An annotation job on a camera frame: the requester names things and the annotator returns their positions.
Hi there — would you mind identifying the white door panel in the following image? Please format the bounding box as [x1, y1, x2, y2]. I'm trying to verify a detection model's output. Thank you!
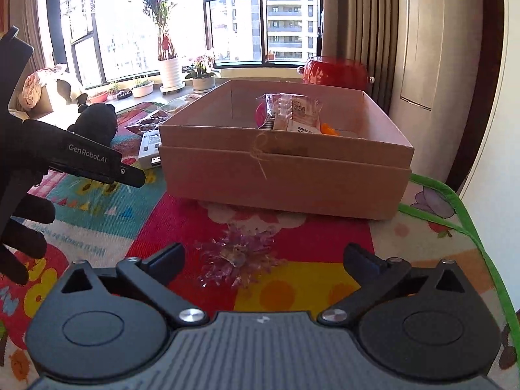
[458, 0, 520, 261]

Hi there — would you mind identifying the white standing air conditioner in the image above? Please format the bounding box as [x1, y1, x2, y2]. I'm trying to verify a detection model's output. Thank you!
[390, 0, 483, 181]

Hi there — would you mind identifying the red round stool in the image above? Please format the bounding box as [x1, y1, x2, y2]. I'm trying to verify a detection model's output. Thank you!
[297, 56, 375, 92]

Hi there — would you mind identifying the low white planter dish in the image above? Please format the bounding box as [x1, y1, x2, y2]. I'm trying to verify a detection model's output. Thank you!
[131, 79, 154, 99]

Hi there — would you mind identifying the beige striped curtain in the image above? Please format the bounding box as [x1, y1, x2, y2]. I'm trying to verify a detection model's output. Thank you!
[322, 0, 399, 113]

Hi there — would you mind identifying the floral cushion on chair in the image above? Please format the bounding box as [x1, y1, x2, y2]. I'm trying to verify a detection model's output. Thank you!
[17, 63, 68, 111]

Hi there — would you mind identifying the tall plant in white pot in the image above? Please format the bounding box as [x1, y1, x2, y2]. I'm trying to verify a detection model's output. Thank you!
[142, 0, 185, 94]

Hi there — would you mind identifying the colourful cartoon play mat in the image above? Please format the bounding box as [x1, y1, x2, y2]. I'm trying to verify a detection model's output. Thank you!
[0, 97, 520, 382]

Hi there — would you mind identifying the red snack packet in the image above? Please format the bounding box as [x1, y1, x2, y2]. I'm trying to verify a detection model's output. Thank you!
[126, 109, 172, 136]

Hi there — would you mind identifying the purple ribbon bow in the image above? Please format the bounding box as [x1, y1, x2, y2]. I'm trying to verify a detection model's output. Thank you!
[197, 224, 285, 288]

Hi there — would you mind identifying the pink cardboard box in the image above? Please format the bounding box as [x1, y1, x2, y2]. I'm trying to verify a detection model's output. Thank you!
[160, 80, 413, 220]

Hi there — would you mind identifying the small orange toy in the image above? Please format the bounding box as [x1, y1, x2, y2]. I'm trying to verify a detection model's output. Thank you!
[320, 123, 339, 136]

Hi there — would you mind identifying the black plush toy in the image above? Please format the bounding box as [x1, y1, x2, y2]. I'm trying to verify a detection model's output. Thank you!
[67, 103, 118, 147]

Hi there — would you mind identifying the black gloved left hand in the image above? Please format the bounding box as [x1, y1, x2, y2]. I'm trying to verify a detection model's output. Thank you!
[1, 168, 56, 285]

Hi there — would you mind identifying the sliced bread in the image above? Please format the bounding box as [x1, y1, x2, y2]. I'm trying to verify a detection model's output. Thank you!
[257, 93, 323, 134]

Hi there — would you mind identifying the white electronic device box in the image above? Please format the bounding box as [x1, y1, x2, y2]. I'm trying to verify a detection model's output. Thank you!
[137, 129, 161, 170]

